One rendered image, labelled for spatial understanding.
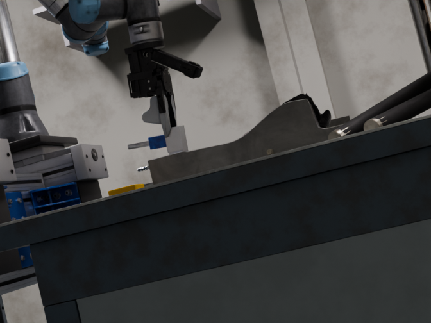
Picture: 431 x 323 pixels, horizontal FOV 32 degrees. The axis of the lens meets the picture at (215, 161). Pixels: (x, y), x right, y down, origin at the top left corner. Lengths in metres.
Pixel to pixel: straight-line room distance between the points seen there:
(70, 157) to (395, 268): 1.14
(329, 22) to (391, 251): 3.84
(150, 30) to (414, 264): 0.90
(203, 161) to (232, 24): 3.28
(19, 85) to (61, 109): 3.14
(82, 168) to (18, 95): 0.27
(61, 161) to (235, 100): 2.94
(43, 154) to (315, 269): 1.13
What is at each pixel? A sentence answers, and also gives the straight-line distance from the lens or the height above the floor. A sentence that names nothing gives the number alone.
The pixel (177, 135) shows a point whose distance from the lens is 1.67.
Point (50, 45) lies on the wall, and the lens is 5.29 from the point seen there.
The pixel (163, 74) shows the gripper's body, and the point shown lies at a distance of 1.68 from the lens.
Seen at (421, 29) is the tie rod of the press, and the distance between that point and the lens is 2.93.
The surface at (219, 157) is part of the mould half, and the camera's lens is 1.64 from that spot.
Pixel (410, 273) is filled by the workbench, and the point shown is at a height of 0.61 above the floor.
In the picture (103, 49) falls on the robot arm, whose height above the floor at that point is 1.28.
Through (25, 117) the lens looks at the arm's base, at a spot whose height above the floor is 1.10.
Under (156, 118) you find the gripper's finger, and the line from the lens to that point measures 1.67.
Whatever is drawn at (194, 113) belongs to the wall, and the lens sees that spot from 4.88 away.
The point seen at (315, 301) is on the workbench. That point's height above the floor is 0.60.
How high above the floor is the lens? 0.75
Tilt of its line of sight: 4 degrees up
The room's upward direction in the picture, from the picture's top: 14 degrees counter-clockwise
